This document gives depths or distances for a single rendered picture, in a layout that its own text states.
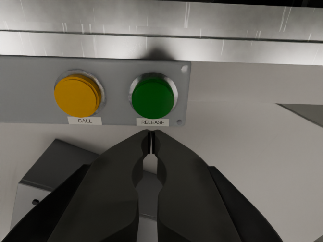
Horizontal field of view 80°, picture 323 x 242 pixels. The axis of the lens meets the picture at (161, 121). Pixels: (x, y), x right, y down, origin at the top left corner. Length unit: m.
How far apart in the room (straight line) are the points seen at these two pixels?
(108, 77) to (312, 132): 0.35
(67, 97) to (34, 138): 0.21
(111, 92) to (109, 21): 0.06
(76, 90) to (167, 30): 0.10
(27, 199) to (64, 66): 0.20
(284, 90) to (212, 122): 0.12
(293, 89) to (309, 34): 0.14
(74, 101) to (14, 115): 0.07
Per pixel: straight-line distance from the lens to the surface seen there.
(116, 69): 0.19
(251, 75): 0.32
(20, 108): 0.24
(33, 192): 0.31
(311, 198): 0.55
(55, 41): 0.20
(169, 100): 0.18
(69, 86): 0.19
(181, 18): 0.18
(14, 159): 0.44
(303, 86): 0.37
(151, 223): 0.32
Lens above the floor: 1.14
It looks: 62 degrees down
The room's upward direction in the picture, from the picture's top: 177 degrees clockwise
